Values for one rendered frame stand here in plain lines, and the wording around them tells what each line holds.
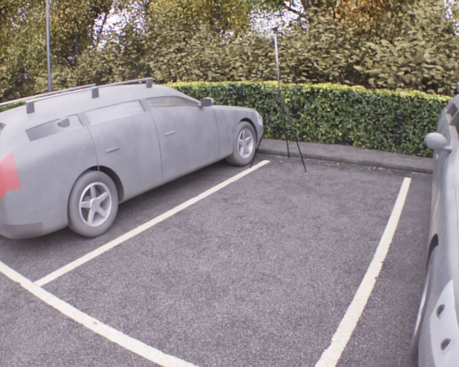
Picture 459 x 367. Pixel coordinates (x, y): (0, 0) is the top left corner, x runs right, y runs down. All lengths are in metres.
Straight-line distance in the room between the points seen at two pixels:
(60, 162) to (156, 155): 1.30
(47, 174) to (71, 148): 0.36
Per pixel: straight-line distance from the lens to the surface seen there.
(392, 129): 6.80
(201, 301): 2.87
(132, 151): 4.22
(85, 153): 3.83
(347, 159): 6.37
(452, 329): 1.59
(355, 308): 2.77
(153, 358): 2.39
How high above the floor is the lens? 1.59
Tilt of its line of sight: 18 degrees down
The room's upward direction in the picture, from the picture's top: 3 degrees counter-clockwise
